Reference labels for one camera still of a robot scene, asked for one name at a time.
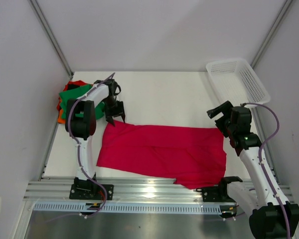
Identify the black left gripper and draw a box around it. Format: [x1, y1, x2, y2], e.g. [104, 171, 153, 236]
[102, 96, 125, 126]

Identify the right aluminium corner post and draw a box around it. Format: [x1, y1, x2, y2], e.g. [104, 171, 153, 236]
[251, 0, 296, 69]

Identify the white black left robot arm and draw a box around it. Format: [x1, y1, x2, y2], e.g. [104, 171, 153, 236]
[65, 74, 126, 199]

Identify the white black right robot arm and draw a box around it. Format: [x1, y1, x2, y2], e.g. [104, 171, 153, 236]
[207, 101, 299, 239]

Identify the left aluminium corner post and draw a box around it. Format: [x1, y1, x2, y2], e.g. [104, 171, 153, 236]
[28, 0, 74, 79]

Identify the red folded t shirt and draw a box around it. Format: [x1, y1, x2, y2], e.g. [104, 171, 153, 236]
[57, 81, 92, 111]

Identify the green folded t shirt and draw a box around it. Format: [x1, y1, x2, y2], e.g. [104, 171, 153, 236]
[57, 81, 92, 123]

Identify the aluminium corner post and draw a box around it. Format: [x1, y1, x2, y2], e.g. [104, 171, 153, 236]
[28, 0, 74, 79]
[251, 0, 296, 69]

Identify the white slotted cable duct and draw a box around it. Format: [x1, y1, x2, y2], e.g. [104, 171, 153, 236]
[33, 202, 222, 215]

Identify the white plastic basket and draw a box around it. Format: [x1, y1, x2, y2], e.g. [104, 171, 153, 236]
[206, 58, 271, 106]

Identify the aluminium front rail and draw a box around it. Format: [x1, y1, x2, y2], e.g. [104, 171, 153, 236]
[23, 177, 295, 205]

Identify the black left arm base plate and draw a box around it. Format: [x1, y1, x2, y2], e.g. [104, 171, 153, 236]
[69, 184, 114, 201]

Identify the crimson t shirt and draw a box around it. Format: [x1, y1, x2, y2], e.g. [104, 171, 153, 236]
[97, 121, 226, 189]

